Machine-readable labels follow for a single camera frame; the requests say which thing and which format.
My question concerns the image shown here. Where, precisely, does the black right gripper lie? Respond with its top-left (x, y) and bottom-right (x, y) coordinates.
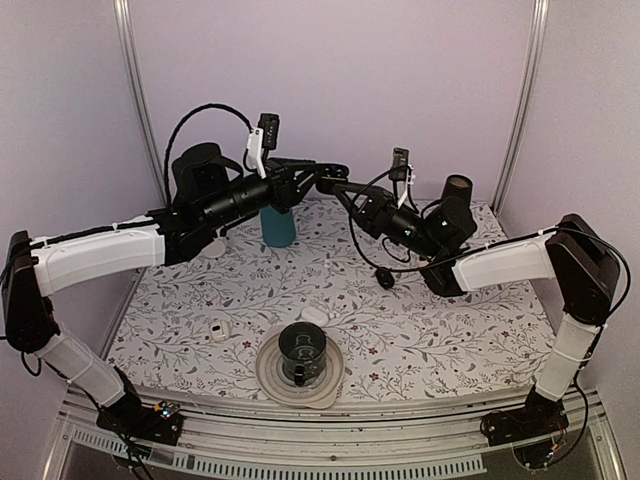
top-left (335, 179), bottom-right (442, 260)

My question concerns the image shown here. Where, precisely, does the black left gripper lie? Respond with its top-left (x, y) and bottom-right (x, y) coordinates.
top-left (202, 157), bottom-right (327, 231)

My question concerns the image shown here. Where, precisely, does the black oval charging case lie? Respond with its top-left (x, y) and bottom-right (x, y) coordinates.
top-left (315, 177), bottom-right (350, 195)

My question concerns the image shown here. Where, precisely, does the small black earbud case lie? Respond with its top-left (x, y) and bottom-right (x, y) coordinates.
top-left (375, 268), bottom-right (395, 290)

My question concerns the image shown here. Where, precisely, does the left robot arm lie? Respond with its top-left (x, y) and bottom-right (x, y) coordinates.
top-left (1, 142), bottom-right (349, 434)

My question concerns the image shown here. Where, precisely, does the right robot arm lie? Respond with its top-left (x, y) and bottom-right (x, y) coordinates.
top-left (328, 175), bottom-right (630, 436)

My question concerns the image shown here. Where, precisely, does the white open charging case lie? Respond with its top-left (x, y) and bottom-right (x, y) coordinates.
top-left (301, 306), bottom-right (329, 327)

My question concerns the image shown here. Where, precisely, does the small white earbud case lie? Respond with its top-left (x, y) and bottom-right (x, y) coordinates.
top-left (209, 321), bottom-right (230, 342)

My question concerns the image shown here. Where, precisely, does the teal cup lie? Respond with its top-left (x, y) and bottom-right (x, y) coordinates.
top-left (260, 207), bottom-right (296, 248)

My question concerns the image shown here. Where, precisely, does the dark brown tall cup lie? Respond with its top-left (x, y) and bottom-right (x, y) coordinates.
top-left (441, 174), bottom-right (473, 208)

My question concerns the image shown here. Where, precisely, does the clear plastic cup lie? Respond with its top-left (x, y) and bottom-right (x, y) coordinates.
top-left (202, 238), bottom-right (227, 259)

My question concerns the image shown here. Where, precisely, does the dark glass mug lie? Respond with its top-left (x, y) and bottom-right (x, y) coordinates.
top-left (278, 322), bottom-right (327, 387)

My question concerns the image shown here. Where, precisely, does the floral table cloth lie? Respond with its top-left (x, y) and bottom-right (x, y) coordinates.
top-left (107, 200), bottom-right (554, 402)

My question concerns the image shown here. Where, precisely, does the beige round plate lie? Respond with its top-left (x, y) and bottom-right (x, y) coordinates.
top-left (255, 322), bottom-right (345, 410)

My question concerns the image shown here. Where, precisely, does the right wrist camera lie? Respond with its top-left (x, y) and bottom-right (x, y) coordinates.
top-left (388, 147), bottom-right (414, 207)

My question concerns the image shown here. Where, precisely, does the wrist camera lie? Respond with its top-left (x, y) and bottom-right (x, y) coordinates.
top-left (388, 147), bottom-right (414, 207)
top-left (243, 113), bottom-right (280, 179)

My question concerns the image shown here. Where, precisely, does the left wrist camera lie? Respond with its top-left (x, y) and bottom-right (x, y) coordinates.
top-left (243, 113), bottom-right (280, 179)

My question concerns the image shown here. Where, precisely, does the right aluminium frame post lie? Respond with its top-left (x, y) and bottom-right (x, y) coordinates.
top-left (491, 0), bottom-right (550, 217)

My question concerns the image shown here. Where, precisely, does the aluminium frame post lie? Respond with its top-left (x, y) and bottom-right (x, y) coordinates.
top-left (491, 0), bottom-right (550, 217)
top-left (112, 0), bottom-right (161, 161)

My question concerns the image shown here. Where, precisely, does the left aluminium frame post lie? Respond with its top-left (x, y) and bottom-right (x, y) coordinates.
top-left (112, 0), bottom-right (161, 161)

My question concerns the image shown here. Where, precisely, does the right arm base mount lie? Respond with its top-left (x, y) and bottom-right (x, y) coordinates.
top-left (480, 406), bottom-right (569, 446)

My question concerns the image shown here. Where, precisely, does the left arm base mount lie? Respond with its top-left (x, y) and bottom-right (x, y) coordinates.
top-left (96, 402), bottom-right (185, 446)

